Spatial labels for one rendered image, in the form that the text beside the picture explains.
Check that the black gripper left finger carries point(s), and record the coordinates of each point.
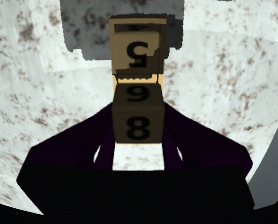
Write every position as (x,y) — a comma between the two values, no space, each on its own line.
(77,145)

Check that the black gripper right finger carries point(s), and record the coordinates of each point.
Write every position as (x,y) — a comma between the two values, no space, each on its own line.
(199,145)

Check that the dark brown digit cube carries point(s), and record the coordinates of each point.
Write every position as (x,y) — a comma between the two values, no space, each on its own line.
(137,49)
(138,113)

